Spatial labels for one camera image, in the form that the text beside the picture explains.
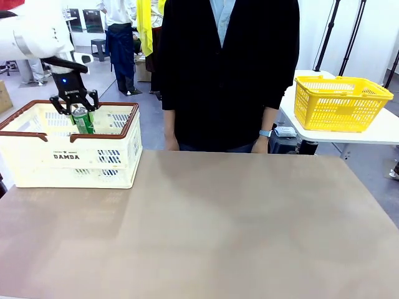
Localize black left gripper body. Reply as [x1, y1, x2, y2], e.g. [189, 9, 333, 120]
[42, 57, 89, 105]

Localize green drink can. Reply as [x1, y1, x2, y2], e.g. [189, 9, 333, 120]
[72, 106, 95, 135]

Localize person's right forearm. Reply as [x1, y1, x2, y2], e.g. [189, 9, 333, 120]
[163, 108, 178, 138]

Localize person's left forearm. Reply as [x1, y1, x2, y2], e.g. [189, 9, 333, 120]
[262, 107, 279, 132]

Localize yellow plastic shopping basket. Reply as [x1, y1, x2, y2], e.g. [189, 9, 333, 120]
[293, 75, 394, 134]

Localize person's right hand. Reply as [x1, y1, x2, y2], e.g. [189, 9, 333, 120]
[164, 134, 181, 152]

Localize person's left hand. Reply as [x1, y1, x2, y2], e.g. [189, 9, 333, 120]
[251, 136, 269, 154]

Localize grey plastic stool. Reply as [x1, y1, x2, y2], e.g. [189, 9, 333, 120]
[90, 38, 110, 62]

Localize brown cardboard box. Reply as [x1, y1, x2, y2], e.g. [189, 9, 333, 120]
[0, 80, 14, 115]
[134, 55, 153, 83]

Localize dark framed panel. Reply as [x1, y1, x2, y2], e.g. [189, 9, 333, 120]
[82, 9, 105, 34]
[70, 8, 84, 34]

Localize mannequin with dark skirt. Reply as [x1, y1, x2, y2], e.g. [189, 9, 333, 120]
[145, 24, 163, 94]

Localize yellow hanging cloth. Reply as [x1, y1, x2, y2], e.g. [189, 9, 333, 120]
[136, 0, 166, 57]

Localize person in black cardigan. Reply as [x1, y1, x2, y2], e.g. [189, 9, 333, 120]
[151, 0, 300, 153]

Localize dark grey box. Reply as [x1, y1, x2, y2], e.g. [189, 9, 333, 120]
[270, 132, 302, 154]

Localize white wet wipes pack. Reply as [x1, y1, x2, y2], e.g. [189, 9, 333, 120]
[274, 126, 297, 138]

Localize white side table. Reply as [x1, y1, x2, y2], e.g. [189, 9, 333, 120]
[279, 69, 399, 160]

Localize white backdrop curtain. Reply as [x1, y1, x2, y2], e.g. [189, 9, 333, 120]
[296, 0, 399, 78]

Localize black tripod pole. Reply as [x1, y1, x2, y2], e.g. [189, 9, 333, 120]
[314, 0, 341, 72]
[339, 0, 368, 77]
[383, 51, 399, 90]

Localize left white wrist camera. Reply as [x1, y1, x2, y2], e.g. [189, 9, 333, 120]
[72, 52, 94, 67]

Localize cream basket brown handles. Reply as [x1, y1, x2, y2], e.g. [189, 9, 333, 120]
[0, 99, 144, 189]

